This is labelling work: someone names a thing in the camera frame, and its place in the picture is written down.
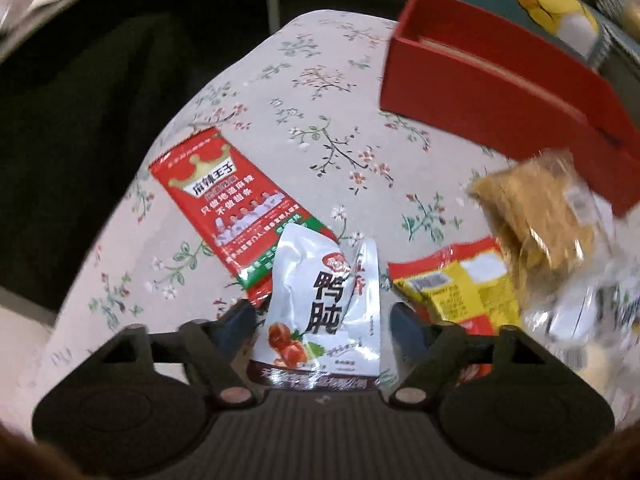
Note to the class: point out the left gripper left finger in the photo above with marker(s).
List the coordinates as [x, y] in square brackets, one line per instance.
[209, 347]

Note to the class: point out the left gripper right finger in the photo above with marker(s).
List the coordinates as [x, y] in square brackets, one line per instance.
[433, 353]

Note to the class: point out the white duck gizzard snack packet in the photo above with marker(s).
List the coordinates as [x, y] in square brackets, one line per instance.
[322, 328]

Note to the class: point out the red spicy strip snack packet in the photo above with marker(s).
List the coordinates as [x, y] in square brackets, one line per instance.
[239, 212]

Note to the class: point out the clear bag of fried crisps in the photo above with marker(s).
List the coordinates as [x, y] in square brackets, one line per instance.
[546, 221]

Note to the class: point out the yellow red snack packet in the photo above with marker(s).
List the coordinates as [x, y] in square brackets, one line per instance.
[466, 284]

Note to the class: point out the clear packet with white label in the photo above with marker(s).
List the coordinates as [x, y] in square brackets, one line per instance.
[593, 300]

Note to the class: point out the floral tablecloth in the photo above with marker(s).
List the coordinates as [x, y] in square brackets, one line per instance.
[303, 106]

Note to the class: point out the red rectangular storage box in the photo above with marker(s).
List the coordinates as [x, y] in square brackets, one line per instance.
[469, 72]

